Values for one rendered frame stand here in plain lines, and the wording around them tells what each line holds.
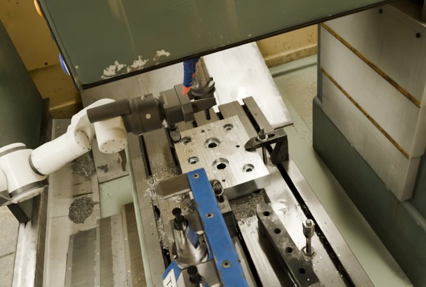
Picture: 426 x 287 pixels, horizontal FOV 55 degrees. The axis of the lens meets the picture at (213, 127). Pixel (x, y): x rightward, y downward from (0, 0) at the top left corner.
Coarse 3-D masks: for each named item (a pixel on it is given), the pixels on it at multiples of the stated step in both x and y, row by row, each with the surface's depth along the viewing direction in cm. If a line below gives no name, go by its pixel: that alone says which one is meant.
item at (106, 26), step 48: (48, 0) 46; (96, 0) 47; (144, 0) 49; (192, 0) 51; (240, 0) 52; (288, 0) 54; (336, 0) 56; (384, 0) 59; (96, 48) 51; (144, 48) 53; (192, 48) 55
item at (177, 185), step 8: (176, 176) 86; (184, 176) 86; (160, 184) 85; (168, 184) 85; (176, 184) 84; (184, 184) 84; (160, 192) 84; (168, 192) 83; (176, 192) 83; (184, 192) 83
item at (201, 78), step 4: (200, 60) 92; (200, 64) 92; (204, 64) 93; (196, 68) 93; (200, 68) 93; (204, 68) 93; (196, 72) 93; (200, 72) 93; (204, 72) 94; (196, 76) 94; (200, 76) 94; (204, 76) 94; (208, 76) 95; (196, 80) 94; (200, 80) 94; (204, 80) 94; (208, 80) 95; (196, 84) 95; (200, 84) 95; (204, 84) 95
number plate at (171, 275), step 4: (172, 272) 98; (168, 276) 100; (172, 276) 98; (164, 280) 101; (168, 280) 99; (172, 280) 97; (164, 284) 100; (168, 284) 98; (172, 284) 97; (176, 284) 96
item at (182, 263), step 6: (198, 234) 73; (174, 246) 72; (204, 246) 71; (174, 252) 71; (204, 252) 70; (174, 258) 72; (180, 258) 70; (192, 258) 69; (198, 258) 69; (204, 258) 71; (180, 264) 70; (186, 264) 69; (192, 264) 69
